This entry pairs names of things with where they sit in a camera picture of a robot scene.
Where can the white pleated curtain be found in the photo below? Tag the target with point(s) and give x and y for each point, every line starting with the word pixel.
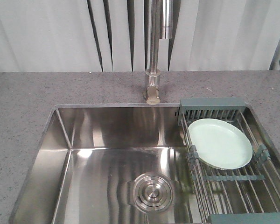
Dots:
pixel 114 35

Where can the grey wire dish rack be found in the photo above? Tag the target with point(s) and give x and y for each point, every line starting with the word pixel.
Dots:
pixel 243 195

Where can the round steel sink drain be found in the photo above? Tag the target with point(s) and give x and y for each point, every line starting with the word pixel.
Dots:
pixel 152 192

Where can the stainless steel faucet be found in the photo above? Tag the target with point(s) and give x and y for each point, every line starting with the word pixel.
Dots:
pixel 161 28

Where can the stainless steel sink basin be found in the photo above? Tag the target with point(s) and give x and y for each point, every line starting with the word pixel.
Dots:
pixel 89 153

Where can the light green round plate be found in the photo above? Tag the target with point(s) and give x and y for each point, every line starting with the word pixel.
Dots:
pixel 220 144

